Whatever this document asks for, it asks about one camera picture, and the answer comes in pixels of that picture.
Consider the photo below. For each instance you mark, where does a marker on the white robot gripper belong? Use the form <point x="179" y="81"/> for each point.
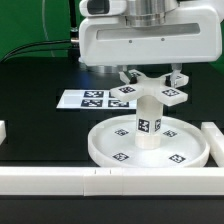
<point x="153" y="33"/>

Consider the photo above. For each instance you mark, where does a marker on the white cross-shaped table base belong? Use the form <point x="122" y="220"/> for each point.
<point x="156" y="87"/>

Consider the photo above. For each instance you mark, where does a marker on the white round table top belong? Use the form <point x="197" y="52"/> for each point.
<point x="116" y="142"/>

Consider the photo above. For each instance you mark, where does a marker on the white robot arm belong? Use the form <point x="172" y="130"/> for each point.
<point x="142" y="32"/>

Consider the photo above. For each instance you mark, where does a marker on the white marker tag sheet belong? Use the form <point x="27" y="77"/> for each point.
<point x="92" y="99"/>

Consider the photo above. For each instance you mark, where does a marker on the white right fence bar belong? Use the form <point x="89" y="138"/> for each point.
<point x="215" y="138"/>

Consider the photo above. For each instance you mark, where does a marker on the white fence bar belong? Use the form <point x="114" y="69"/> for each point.
<point x="2" y="131"/>
<point x="92" y="181"/>
<point x="215" y="138"/>

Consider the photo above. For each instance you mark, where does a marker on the white front fence bar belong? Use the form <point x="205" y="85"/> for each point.
<point x="92" y="181"/>

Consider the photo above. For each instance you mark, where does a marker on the white left fence bar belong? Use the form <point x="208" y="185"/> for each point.
<point x="2" y="131"/>

